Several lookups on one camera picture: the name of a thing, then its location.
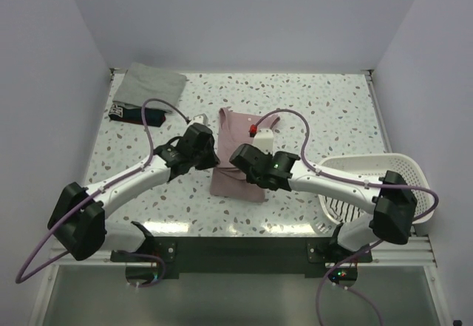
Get folded grey tank top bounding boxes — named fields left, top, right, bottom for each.
left=112, top=62, right=187, bottom=109

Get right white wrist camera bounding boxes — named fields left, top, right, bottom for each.
left=249, top=124, right=274, bottom=154

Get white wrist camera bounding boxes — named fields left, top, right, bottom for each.
left=189, top=114, right=208, bottom=126
left=249, top=124, right=274, bottom=154

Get white perforated laundry basket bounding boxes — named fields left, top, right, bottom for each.
left=319, top=153, right=429, bottom=224

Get folded dark tank top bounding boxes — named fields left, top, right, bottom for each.
left=108, top=103, right=166, bottom=127

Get aluminium frame rail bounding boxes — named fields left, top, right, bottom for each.
left=55, top=237, right=437, bottom=267

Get striped black white tank top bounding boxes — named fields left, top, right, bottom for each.
left=324, top=197, right=363, bottom=223

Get pink tank top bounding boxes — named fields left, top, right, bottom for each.
left=210, top=108, right=265, bottom=203

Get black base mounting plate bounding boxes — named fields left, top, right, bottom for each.
left=110, top=237, right=353, bottom=282

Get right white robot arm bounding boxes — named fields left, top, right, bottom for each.
left=229, top=144, right=418, bottom=262

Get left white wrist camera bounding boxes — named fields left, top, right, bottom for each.
left=189, top=114, right=208, bottom=126

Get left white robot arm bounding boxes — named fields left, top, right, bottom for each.
left=47, top=123, right=219, bottom=261

